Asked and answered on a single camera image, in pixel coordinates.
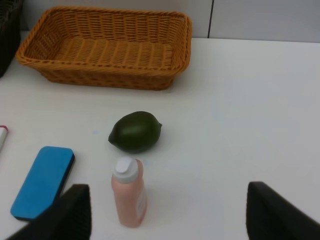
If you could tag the white marker pink cap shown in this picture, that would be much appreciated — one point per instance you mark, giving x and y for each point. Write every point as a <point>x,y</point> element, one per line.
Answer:
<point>3,135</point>

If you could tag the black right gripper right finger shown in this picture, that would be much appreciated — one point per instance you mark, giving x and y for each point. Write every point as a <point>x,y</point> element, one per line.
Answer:
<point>269,216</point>

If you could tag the dark green lime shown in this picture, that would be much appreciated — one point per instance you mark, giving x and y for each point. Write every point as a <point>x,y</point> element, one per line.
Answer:
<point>136,132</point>

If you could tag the blue whiteboard eraser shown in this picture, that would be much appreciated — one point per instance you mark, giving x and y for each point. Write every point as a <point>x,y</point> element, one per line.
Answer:
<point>43,183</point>

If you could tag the orange wicker basket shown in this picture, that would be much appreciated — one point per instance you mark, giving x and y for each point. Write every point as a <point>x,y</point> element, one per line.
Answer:
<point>103,47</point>

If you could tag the pink bottle white cap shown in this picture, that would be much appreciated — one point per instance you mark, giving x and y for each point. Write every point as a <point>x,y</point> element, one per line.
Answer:
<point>129,191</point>

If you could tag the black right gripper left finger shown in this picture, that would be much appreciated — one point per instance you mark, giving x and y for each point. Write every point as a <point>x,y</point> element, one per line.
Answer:
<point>69,218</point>

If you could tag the dark brown wicker basket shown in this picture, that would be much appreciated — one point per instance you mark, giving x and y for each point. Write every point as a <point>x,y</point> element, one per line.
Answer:
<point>10,37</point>

